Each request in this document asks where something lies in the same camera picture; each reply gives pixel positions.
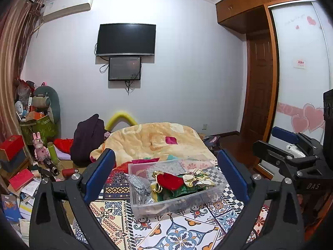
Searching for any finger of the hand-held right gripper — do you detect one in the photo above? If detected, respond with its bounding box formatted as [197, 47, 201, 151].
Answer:
[252, 140, 292, 168]
[271, 126, 322, 153]

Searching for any red box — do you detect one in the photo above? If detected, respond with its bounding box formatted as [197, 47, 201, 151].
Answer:
[0, 135, 25, 162]

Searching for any grey-green plush toy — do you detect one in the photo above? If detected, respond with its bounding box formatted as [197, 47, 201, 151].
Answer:
[33, 85, 61, 124]

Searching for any red pouch with gold chain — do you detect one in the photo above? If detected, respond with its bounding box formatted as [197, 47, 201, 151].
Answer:
[151, 170, 185, 193]

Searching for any white sliding wardrobe door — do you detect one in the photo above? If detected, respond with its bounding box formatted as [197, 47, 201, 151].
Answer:
[261, 0, 333, 180]

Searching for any green storage box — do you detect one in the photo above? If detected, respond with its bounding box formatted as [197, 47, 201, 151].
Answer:
[20, 115, 58, 145]

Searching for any red cloth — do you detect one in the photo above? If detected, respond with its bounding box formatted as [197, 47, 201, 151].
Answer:
[54, 138, 75, 155]

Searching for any patterned bedsheet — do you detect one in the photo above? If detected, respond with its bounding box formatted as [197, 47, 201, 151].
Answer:
[70, 159, 271, 250]

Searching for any magenta cloth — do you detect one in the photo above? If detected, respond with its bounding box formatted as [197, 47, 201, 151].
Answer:
[131, 157, 160, 165]

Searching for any white cloth pouch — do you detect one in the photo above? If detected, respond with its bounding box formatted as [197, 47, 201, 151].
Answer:
[182, 170, 216, 188]

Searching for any dark blue box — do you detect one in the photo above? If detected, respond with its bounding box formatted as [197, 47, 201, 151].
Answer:
[0, 150, 28, 174]

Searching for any black wall television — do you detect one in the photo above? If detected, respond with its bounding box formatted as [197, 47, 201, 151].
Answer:
[96, 23, 157, 57]

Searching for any wooden upper cabinet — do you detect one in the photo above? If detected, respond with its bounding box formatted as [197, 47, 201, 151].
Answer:
[215, 0, 316, 34]

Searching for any black telescope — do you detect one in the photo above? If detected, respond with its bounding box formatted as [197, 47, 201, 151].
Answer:
[43, 157, 60, 178]

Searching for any blue booklet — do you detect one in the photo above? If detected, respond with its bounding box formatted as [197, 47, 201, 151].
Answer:
[1, 194, 21, 223]

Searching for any green cloth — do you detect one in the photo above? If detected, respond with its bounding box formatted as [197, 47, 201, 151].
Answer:
[161, 185, 209, 201]

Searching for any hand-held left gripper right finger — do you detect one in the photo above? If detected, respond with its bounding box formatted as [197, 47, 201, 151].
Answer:
[216, 150, 305, 250]

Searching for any grey bag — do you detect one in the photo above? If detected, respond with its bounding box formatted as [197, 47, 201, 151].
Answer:
[199, 133, 221, 151]

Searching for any white air conditioner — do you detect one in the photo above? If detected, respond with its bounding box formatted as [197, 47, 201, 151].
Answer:
[42, 0, 94, 23]

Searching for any yellow fleece blanket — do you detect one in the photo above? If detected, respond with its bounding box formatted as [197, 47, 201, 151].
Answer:
[90, 121, 217, 167]

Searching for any clear plastic box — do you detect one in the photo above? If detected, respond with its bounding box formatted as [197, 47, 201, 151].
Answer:
[127, 159, 227, 218]

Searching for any striped brown curtain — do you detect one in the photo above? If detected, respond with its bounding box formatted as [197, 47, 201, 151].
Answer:
[0, 0, 43, 146]

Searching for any red thermos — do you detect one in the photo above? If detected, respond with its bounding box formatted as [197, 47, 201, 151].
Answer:
[62, 168, 79, 178]

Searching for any silver glitter pouch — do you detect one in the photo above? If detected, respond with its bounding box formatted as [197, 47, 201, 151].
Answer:
[127, 173, 154, 205]

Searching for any small black wall monitor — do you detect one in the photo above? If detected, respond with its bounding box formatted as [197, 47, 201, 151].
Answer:
[108, 56, 142, 81]

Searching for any yellow foam arc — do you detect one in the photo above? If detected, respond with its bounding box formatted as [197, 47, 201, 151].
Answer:
[105, 111, 137, 132]

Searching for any wooden door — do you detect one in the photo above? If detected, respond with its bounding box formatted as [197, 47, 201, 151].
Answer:
[241, 35, 277, 144]

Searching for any dark purple jacket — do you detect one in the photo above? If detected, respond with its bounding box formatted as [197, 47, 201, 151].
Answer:
[70, 114, 106, 164]

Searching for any red book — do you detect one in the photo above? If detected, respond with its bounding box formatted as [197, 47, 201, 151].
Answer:
[8, 169, 35, 192]

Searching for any pile of papers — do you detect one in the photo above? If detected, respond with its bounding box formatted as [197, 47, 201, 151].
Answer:
[8, 177, 42, 230]

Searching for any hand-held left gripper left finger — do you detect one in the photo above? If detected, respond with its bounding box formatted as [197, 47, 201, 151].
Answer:
[29, 148, 116, 250]

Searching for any pink bunny toy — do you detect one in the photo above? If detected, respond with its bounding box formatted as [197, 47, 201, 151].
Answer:
[32, 132, 48, 162]

